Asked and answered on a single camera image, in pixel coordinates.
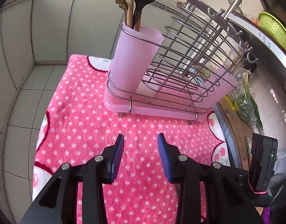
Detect pink polka dot cloth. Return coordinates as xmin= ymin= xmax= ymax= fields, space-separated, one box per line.
xmin=33 ymin=54 xmax=230 ymax=223

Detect gold flower spoon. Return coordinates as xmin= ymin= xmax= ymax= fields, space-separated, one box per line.
xmin=115 ymin=0 xmax=129 ymax=25

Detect pink plastic drip tray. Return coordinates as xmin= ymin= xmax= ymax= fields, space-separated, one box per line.
xmin=103 ymin=68 xmax=237 ymax=121

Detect wooden chopstick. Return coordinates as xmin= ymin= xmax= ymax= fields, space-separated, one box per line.
xmin=126 ymin=0 xmax=134 ymax=28
xmin=134 ymin=13 xmax=141 ymax=32

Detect bagged green vegetables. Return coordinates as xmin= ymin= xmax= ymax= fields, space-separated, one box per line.
xmin=228 ymin=86 xmax=257 ymax=127

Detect green plastic basket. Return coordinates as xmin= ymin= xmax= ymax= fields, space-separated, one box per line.
xmin=258 ymin=12 xmax=286 ymax=51

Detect metal wire utensil rack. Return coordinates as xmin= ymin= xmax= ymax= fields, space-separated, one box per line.
xmin=106 ymin=0 xmax=259 ymax=122

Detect pink utensil cup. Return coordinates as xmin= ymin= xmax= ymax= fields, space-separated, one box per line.
xmin=109 ymin=24 xmax=164 ymax=98

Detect green onions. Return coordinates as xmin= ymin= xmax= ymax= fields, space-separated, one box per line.
xmin=243 ymin=68 xmax=263 ymax=130

